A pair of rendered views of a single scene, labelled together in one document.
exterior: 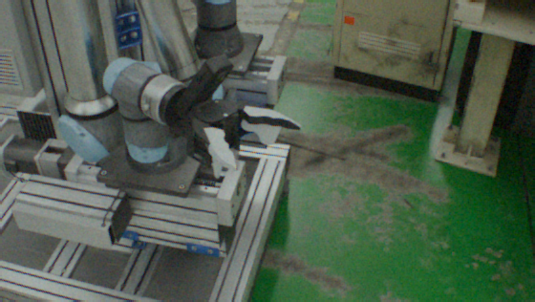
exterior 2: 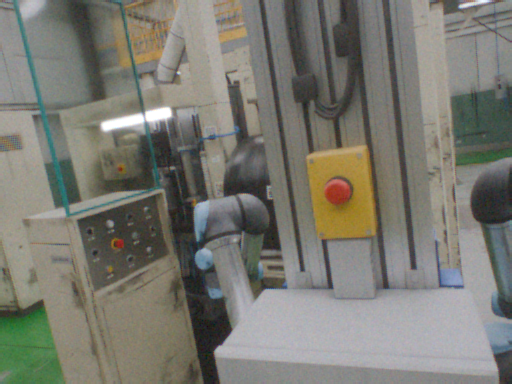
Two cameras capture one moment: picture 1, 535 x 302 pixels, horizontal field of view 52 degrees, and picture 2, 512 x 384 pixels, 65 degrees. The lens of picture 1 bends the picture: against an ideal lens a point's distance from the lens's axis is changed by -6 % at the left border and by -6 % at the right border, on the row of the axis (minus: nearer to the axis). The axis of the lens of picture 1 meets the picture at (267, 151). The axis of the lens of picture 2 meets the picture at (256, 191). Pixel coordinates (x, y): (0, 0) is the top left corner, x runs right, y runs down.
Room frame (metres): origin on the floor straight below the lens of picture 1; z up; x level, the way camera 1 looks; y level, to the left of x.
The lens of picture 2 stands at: (1.38, 1.22, 1.52)
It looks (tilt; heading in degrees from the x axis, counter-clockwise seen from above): 9 degrees down; 279
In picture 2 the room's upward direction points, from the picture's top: 9 degrees counter-clockwise
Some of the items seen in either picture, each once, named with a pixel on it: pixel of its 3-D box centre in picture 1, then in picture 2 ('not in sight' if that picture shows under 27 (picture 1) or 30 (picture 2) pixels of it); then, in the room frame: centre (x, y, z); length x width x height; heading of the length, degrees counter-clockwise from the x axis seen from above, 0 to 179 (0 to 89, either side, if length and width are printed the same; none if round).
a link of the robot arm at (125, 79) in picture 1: (136, 86); not in sight; (0.82, 0.23, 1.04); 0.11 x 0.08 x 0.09; 51
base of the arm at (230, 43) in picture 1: (217, 32); not in sight; (1.50, 0.15, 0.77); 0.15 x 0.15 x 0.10
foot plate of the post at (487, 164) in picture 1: (469, 146); not in sight; (1.87, -0.89, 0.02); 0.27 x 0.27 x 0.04; 66
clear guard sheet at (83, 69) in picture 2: not in sight; (96, 100); (2.34, -0.58, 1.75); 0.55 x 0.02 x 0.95; 66
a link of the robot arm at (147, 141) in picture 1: (151, 125); not in sight; (0.84, 0.22, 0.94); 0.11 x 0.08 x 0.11; 141
